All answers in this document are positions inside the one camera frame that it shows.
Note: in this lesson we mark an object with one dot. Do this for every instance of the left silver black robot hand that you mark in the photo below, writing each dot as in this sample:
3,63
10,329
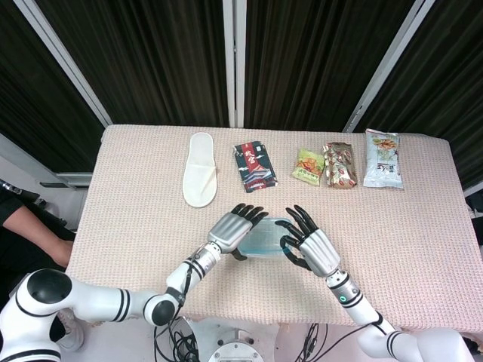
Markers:
228,230

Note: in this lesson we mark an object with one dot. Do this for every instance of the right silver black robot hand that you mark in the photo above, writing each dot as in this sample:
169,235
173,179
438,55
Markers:
319,252

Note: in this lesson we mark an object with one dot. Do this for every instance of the clear container blue rim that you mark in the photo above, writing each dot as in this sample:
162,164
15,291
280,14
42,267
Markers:
268,234

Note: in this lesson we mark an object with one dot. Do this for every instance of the clear plastic container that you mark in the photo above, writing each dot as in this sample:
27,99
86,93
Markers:
264,254

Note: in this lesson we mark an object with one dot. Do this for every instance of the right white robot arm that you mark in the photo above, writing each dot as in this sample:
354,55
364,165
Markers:
354,305

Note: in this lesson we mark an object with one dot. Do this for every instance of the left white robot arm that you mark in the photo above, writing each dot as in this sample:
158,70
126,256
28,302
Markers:
105,299

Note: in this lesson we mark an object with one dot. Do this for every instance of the person bare forearm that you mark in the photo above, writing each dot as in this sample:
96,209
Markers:
60,252

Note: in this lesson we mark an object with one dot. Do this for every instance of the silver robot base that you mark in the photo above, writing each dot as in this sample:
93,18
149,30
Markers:
234,347

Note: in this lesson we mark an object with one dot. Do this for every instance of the white disposable slipper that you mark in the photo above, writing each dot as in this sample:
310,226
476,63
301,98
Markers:
200,177

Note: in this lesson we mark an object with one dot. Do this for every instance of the dark blue red packet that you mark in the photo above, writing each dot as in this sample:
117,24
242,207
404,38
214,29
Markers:
254,166

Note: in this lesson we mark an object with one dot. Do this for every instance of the pink waffle tablecloth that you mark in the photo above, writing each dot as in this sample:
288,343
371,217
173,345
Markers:
151,226

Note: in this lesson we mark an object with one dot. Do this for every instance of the green snack bag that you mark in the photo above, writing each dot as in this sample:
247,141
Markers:
307,167

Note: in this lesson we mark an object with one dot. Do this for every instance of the gold red snack bag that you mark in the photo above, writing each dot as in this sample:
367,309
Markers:
339,166

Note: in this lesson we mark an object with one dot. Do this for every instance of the white silver snack bag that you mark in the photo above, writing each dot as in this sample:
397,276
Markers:
383,162

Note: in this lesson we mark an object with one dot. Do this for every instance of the white shoe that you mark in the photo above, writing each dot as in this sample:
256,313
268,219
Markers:
73,332

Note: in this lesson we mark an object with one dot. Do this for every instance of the black curtain panel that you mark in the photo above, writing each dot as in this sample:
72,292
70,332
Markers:
309,56
151,56
30,94
453,75

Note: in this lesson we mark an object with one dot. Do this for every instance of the person black shirt torso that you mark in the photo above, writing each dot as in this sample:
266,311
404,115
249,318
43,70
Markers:
19,241

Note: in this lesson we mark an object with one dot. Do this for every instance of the white metal frame post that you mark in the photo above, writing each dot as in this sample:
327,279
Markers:
381,64
64,56
235,75

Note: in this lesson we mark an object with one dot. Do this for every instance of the grey metal rail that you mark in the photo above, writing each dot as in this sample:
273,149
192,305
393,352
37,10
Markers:
71,180

